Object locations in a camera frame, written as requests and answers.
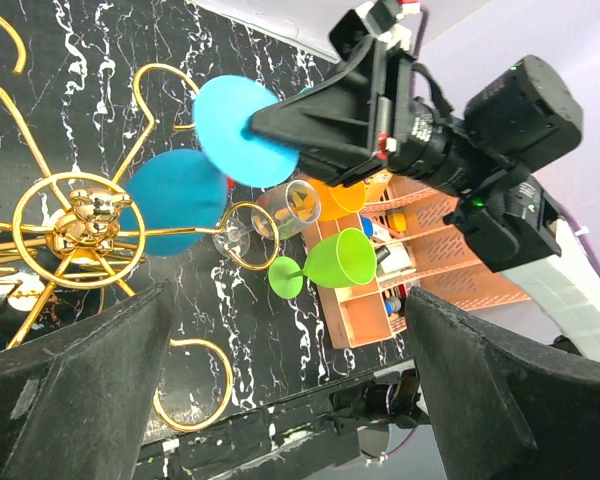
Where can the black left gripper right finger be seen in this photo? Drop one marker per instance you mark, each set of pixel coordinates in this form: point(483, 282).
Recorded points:
point(503, 406)

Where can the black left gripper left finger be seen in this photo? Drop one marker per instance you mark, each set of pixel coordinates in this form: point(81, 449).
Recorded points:
point(74, 404)

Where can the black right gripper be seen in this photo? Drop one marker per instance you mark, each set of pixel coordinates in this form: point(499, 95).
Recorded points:
point(343, 129)

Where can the yellow wine glass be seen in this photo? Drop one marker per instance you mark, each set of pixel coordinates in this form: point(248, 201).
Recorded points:
point(339, 201)

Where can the clear wine glass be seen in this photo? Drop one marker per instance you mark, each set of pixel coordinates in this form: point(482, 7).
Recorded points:
point(293, 206)

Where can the green wine glass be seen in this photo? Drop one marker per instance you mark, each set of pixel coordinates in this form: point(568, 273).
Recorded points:
point(343, 260)

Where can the blue wine glass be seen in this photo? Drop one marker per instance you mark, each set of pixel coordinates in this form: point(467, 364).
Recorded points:
point(186, 187)

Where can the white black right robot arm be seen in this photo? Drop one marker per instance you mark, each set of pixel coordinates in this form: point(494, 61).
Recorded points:
point(487, 159)

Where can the blue white small bottle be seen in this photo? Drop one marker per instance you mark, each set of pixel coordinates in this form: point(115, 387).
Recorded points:
point(393, 305)

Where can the red white small box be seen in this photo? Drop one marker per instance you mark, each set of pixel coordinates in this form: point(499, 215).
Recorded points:
point(402, 290)

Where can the pink plastic file organizer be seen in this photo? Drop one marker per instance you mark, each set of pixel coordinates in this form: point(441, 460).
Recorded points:
point(407, 217)

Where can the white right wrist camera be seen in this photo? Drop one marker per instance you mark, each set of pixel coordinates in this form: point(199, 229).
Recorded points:
point(382, 20)

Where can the gold wire glass rack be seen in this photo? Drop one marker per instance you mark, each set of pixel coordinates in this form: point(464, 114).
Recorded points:
point(98, 238)

